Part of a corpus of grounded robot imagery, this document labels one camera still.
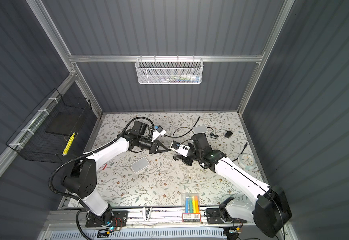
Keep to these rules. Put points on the white perforated cable tray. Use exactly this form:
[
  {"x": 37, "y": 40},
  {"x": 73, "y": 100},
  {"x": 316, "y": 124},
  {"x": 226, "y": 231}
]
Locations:
[{"x": 203, "y": 233}]

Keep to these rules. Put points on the box of coloured markers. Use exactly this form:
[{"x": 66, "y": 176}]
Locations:
[{"x": 190, "y": 208}]

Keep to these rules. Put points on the black pad in basket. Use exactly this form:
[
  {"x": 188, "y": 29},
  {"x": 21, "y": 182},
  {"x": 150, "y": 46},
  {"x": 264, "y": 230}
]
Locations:
[{"x": 63, "y": 124}]

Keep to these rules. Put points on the black power adapter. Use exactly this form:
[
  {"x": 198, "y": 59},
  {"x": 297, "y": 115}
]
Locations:
[{"x": 228, "y": 134}]

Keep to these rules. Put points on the floral table mat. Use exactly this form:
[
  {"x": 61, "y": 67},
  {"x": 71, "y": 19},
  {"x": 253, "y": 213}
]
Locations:
[{"x": 165, "y": 180}]

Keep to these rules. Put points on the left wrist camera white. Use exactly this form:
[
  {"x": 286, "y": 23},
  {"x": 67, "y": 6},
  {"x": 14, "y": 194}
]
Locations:
[{"x": 157, "y": 132}]

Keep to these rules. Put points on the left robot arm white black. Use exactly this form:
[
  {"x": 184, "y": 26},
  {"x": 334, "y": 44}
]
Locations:
[{"x": 81, "y": 176}]

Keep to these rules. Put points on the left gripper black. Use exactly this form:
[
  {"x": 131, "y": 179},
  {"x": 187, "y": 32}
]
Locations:
[{"x": 155, "y": 148}]

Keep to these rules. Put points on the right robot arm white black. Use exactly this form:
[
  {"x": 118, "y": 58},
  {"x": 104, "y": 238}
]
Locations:
[{"x": 268, "y": 207}]

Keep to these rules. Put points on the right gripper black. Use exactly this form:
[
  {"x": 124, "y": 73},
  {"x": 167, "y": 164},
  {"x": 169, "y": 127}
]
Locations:
[{"x": 185, "y": 159}]

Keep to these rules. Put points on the white wire mesh basket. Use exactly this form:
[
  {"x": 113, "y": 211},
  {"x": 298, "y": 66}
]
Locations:
[{"x": 169, "y": 73}]

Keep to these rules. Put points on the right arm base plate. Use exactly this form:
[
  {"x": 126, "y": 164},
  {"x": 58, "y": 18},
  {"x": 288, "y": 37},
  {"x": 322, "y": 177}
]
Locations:
[{"x": 217, "y": 216}]

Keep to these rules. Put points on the red white small card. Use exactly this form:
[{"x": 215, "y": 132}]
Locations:
[{"x": 103, "y": 167}]

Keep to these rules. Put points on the black wire basket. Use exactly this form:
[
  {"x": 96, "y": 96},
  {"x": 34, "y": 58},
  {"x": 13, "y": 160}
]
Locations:
[{"x": 32, "y": 142}]

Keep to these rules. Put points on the white round clock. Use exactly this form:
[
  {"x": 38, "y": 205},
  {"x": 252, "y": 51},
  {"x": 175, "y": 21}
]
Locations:
[{"x": 247, "y": 161}]

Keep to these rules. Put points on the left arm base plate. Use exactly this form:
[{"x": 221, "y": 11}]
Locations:
[{"x": 109, "y": 218}]

